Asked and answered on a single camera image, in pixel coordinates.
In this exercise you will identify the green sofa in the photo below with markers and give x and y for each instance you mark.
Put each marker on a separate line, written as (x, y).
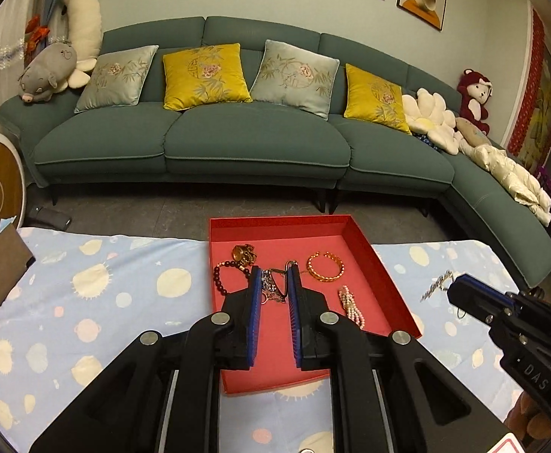
(256, 137)

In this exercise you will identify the person's right hand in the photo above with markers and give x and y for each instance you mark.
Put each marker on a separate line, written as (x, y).
(530, 422)

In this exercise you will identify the white curtain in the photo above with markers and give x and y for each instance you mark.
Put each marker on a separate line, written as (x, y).
(2, 14)

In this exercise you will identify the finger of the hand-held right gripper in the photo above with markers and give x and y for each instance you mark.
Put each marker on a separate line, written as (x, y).
(473, 306)
(483, 287)

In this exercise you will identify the pale blue embroidered cushion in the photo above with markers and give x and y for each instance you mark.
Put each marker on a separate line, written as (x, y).
(115, 80)
(294, 78)

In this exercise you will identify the gold watch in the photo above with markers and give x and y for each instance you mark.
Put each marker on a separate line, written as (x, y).
(243, 254)

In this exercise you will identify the gold bangle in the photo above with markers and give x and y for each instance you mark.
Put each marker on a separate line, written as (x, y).
(323, 278)

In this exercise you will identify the grey pig plush toy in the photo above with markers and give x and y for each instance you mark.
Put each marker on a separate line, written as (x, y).
(49, 73)

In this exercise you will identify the long white plush toy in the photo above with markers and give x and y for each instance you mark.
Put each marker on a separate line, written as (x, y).
(84, 14)

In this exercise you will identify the white flower cushion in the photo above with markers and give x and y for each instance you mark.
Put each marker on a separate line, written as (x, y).
(431, 115)

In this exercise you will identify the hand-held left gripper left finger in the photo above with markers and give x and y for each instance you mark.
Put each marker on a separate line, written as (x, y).
(255, 316)

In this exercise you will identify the red cardboard box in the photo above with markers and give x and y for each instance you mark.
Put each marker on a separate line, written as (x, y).
(280, 245)

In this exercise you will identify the yellow embroidered cushion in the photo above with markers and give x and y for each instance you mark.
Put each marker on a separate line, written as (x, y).
(377, 99)
(204, 75)

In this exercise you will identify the small beige plush toy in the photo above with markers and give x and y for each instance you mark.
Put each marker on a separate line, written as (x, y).
(471, 133)

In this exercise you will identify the blue patterned cloth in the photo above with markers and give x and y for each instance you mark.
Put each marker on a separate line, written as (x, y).
(426, 141)

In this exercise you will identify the red curtain bow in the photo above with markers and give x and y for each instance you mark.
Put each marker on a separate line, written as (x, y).
(37, 35)

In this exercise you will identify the rhinestone hair clip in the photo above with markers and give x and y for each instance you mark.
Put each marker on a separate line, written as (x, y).
(438, 285)

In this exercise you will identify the dark grey floor object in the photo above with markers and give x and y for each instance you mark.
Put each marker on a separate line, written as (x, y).
(49, 218)

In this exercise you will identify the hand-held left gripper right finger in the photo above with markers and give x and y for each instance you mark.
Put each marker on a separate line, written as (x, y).
(294, 316)

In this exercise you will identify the red monkey plush toy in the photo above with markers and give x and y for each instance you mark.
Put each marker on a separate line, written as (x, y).
(476, 96)

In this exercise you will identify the cream puffy jacket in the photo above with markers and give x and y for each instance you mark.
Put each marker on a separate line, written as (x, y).
(511, 177)

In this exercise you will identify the red bordered wall hanging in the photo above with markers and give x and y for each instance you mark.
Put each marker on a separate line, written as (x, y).
(539, 89)

